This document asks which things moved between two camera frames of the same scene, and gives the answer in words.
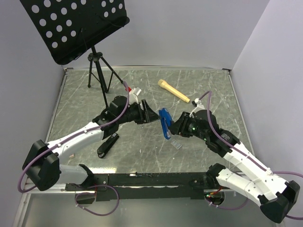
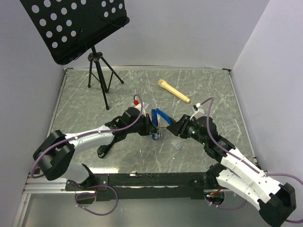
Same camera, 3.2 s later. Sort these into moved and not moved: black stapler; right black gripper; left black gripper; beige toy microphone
Moved: left black gripper
Not moved: right black gripper; black stapler; beige toy microphone
